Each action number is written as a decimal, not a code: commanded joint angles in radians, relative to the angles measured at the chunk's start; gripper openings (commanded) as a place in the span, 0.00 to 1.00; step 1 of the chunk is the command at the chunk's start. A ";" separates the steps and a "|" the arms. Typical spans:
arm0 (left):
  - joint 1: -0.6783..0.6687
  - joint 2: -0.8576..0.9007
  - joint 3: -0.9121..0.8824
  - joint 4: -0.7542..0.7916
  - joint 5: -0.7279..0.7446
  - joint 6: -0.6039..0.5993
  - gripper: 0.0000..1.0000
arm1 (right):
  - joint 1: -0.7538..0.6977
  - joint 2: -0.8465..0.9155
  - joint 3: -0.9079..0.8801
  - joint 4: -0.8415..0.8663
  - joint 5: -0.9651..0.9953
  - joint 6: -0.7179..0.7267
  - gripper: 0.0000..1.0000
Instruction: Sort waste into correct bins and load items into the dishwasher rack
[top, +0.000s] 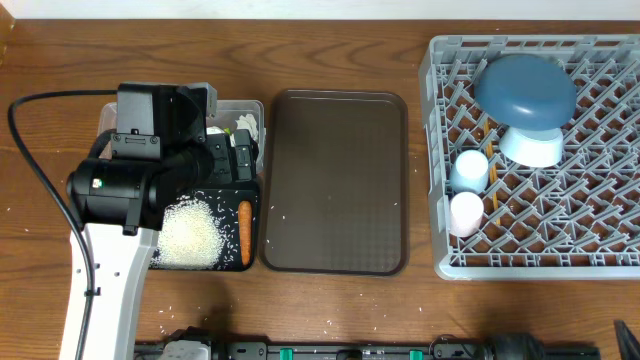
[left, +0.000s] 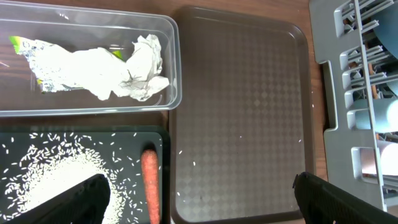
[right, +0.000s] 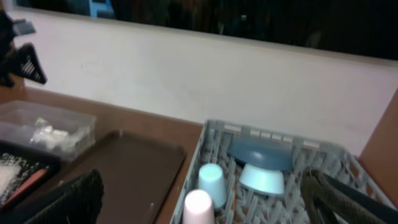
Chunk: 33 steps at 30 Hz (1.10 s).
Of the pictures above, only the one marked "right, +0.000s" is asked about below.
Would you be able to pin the light blue cup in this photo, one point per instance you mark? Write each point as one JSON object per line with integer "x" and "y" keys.
{"x": 211, "y": 180}

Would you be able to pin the black tray bin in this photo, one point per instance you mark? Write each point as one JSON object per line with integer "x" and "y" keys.
{"x": 48, "y": 161}

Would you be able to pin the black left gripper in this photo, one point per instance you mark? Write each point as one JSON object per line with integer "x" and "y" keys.
{"x": 22, "y": 62}

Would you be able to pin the green foil snack wrapper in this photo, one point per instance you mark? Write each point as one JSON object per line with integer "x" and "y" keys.
{"x": 41, "y": 123}

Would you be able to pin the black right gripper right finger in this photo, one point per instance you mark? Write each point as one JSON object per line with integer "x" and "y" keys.
{"x": 326, "y": 198}

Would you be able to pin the grey dishwasher rack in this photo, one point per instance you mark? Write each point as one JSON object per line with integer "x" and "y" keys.
{"x": 247, "y": 206}

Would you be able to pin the clear plastic bin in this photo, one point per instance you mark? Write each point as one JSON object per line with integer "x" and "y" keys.
{"x": 18, "y": 125}

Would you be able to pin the dark blue plate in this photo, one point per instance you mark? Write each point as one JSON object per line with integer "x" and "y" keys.
{"x": 262, "y": 153}

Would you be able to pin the brown serving tray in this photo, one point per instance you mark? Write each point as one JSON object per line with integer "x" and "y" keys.
{"x": 137, "y": 174}

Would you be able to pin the pile of rice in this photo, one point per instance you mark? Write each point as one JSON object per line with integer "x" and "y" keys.
{"x": 15, "y": 170}

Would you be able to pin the white paper wrapper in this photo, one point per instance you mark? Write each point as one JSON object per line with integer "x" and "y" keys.
{"x": 55, "y": 138}

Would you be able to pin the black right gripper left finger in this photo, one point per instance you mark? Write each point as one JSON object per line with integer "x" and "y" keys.
{"x": 77, "y": 201}

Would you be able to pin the pink cup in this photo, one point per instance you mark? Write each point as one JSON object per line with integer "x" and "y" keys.
{"x": 198, "y": 208}

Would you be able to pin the orange carrot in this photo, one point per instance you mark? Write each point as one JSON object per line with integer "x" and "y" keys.
{"x": 34, "y": 181}

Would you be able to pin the light blue bowl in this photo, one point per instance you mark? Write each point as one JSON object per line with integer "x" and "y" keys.
{"x": 269, "y": 182}

